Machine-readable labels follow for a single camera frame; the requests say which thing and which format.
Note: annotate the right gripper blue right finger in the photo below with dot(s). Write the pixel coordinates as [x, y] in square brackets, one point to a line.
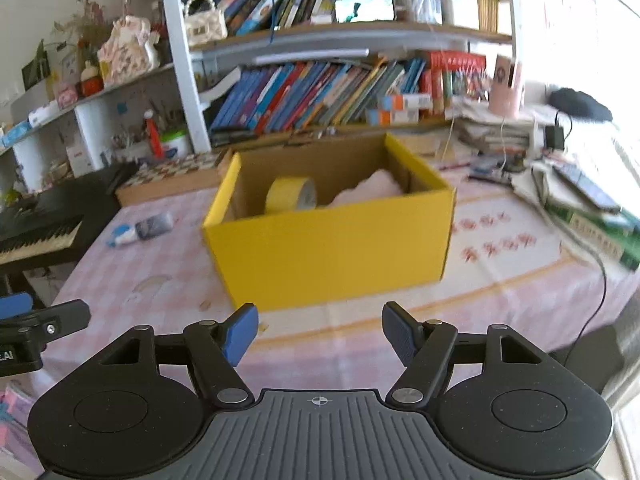
[424, 349]

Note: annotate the pink checkered tablecloth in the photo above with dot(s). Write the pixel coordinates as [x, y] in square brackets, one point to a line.
[505, 265]

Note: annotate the white pearl handbag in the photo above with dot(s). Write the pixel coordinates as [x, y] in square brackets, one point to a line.
[204, 22]

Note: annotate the dark blue spray bottle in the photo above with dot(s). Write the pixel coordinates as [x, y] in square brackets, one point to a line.
[147, 229]

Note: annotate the yellow tape roll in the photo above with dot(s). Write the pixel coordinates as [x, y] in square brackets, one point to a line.
[290, 194]

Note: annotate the wooden chess board box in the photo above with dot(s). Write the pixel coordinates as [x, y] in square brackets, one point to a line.
[180, 176]

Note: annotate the white tub green lid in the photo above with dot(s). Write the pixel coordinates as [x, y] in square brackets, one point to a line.
[176, 144]

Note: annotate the red tassel ornament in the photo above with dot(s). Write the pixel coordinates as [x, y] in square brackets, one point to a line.
[154, 135]

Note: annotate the white bookshelf frame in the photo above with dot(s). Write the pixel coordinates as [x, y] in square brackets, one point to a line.
[25, 22]

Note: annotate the pink fluffy cloth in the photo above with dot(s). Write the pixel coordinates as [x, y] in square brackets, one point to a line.
[381, 184]

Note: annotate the pink cylindrical holder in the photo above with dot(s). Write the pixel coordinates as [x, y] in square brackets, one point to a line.
[507, 87]

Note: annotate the black stapler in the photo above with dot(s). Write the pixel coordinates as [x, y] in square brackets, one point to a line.
[220, 138]

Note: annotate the yellow cardboard box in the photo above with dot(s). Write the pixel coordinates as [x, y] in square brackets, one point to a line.
[325, 229]

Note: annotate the floral paper house ornament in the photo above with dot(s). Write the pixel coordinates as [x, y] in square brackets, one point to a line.
[129, 52]

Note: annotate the row of leaning books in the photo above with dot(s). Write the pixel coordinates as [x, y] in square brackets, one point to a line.
[294, 96]

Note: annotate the black electronic keyboard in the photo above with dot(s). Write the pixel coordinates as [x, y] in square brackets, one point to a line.
[59, 225]

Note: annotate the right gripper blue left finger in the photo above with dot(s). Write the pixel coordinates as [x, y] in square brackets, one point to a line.
[215, 349]

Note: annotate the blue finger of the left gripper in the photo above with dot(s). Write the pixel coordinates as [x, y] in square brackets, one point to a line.
[15, 305]

